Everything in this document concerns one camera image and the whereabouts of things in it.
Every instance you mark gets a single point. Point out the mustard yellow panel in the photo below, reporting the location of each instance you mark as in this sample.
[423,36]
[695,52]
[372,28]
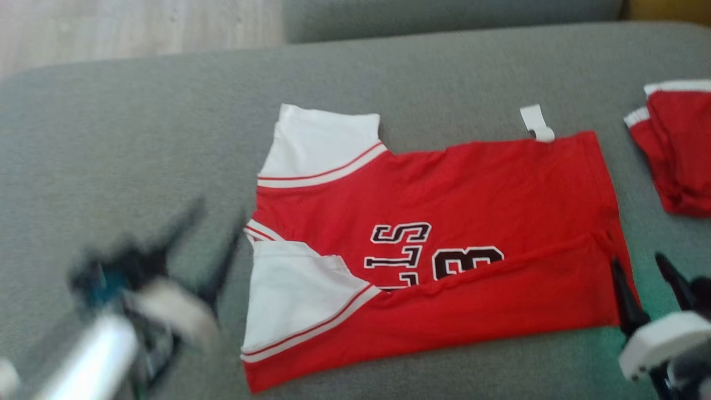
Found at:
[672,8]

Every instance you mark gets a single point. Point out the red white basketball jersey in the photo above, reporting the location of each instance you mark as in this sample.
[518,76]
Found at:
[500,183]

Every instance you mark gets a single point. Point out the small grey sofa cushion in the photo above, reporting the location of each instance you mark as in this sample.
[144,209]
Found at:
[444,16]

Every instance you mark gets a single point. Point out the large grey sofa seat cushion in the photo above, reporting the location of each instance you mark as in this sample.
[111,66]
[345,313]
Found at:
[166,139]

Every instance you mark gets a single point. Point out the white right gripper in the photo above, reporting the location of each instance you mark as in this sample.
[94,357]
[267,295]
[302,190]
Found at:
[661,344]

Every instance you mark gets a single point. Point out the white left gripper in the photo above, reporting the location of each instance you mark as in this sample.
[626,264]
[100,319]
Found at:
[161,305]

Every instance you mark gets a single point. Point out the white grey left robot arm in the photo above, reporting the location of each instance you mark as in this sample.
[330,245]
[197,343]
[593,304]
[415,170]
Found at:
[89,361]

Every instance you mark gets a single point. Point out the red white sports shorts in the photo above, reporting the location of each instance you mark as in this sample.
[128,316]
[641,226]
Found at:
[686,166]

